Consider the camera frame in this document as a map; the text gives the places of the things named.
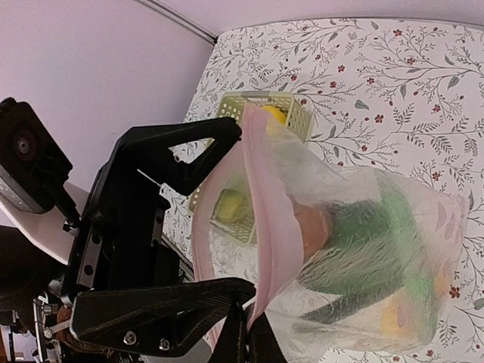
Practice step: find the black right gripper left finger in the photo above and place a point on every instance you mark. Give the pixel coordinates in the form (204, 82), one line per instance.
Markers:
(231, 346)

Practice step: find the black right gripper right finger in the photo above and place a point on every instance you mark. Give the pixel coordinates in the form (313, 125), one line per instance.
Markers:
(263, 345)

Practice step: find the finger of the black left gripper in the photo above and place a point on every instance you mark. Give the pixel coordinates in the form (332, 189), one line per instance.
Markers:
(180, 155)
(156, 321)

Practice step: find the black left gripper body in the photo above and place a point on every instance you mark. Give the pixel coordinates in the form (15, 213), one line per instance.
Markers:
(119, 241)

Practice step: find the pale green plastic basket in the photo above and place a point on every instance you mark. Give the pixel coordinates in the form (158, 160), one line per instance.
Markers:
(248, 167)

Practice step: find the clear zip top bag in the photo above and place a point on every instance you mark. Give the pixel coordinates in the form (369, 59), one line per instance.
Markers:
(275, 261)

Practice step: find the brown shiitake mushroom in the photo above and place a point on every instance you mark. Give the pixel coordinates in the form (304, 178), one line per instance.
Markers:
(316, 225)

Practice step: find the yellow lemon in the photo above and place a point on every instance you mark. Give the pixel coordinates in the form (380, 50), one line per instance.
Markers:
(276, 116)

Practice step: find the orange yellow mango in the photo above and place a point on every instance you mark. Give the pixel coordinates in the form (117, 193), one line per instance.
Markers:
(398, 318)

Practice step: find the green white bok choy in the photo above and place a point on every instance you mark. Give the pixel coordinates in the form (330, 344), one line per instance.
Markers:
(359, 264)

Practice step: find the light green cucumber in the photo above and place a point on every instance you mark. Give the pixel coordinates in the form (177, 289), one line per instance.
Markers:
(417, 277)

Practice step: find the yellow green pear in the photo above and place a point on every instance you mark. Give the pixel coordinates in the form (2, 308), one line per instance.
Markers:
(230, 206)

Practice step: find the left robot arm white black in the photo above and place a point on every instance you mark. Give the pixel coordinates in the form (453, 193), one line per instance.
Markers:
(34, 171)

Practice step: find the floral patterned table mat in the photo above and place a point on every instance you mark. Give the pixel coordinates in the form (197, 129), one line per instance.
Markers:
(401, 96)

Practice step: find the left aluminium frame post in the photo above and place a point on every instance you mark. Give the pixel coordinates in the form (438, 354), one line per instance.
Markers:
(181, 20)

